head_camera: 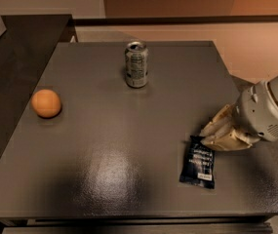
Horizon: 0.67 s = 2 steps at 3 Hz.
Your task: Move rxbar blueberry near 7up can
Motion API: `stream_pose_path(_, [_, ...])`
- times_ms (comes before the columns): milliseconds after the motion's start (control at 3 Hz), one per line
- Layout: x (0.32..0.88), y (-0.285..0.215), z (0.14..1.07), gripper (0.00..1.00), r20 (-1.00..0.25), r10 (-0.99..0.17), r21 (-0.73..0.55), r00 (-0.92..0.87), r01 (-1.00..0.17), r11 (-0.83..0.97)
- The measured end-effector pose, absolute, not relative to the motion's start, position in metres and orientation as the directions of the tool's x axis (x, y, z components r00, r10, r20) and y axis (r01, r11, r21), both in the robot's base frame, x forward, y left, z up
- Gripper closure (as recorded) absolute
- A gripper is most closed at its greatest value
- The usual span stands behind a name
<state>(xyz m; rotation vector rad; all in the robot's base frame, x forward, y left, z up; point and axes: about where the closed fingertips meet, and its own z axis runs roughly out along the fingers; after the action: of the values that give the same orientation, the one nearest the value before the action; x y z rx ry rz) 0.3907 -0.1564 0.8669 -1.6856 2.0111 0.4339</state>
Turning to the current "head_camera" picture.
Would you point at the silver 7up soda can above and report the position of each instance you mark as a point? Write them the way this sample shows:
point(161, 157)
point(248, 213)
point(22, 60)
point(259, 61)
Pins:
point(136, 56)

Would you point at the dark blue rxbar wrapper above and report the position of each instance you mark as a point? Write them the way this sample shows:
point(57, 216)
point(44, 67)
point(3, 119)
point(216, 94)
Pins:
point(198, 164)

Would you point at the orange fruit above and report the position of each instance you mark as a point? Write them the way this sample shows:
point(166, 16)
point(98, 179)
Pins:
point(46, 103)

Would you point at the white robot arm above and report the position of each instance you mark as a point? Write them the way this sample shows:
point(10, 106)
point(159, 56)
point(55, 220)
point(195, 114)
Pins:
point(253, 117)

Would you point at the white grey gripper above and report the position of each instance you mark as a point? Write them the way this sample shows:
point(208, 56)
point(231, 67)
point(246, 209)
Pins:
point(258, 114)

